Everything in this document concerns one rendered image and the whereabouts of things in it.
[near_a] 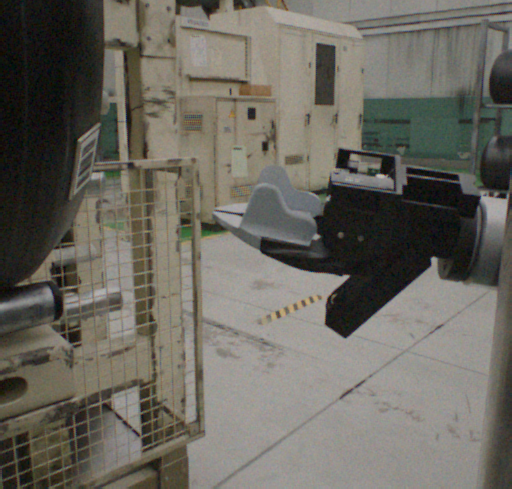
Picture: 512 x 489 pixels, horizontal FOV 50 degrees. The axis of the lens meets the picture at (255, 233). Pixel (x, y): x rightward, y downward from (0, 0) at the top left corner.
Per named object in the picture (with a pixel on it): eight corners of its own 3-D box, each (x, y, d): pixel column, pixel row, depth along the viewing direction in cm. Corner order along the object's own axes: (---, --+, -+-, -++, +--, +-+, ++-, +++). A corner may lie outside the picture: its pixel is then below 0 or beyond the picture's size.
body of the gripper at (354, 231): (330, 144, 47) (475, 164, 45) (317, 228, 52) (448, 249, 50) (322, 184, 41) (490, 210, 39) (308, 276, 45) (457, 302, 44)
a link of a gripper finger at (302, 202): (224, 150, 48) (327, 165, 47) (221, 207, 52) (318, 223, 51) (215, 165, 46) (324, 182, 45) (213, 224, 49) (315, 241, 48)
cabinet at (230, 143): (217, 233, 506) (215, 94, 479) (175, 225, 543) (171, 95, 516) (278, 219, 573) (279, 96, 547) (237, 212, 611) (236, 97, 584)
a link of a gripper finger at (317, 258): (268, 215, 48) (367, 231, 47) (266, 232, 49) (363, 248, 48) (257, 245, 44) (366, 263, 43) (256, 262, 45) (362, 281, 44)
